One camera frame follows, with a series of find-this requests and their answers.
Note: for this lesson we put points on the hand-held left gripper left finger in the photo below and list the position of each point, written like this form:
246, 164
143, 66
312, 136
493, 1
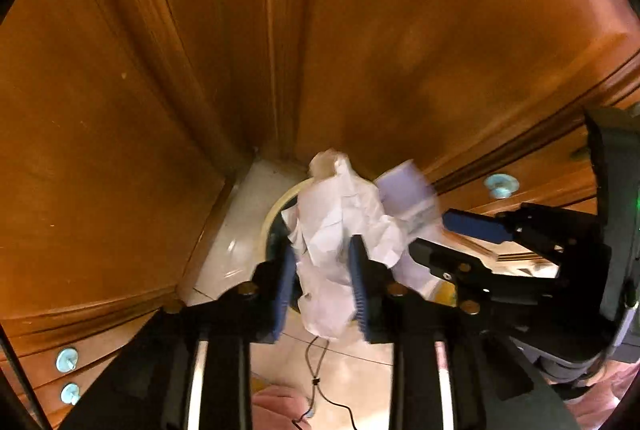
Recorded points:
282, 290

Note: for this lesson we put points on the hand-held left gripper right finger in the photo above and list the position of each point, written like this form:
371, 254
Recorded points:
357, 280

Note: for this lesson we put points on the wooden cabinet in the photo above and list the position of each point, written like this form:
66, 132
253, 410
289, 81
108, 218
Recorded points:
150, 109

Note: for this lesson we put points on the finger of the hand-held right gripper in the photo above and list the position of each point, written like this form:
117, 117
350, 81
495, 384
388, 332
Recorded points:
435, 260
475, 227

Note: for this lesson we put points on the pale blue cabinet knob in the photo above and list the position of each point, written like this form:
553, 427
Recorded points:
67, 359
70, 394
501, 186

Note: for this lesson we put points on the white paper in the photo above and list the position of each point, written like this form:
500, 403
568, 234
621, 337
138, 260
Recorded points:
325, 230

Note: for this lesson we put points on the yellow rimmed trash bin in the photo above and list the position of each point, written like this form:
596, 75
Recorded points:
272, 217

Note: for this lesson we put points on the purple and white box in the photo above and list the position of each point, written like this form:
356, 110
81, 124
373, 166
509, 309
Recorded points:
405, 190

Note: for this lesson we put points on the person's right forearm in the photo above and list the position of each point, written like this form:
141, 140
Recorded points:
615, 395

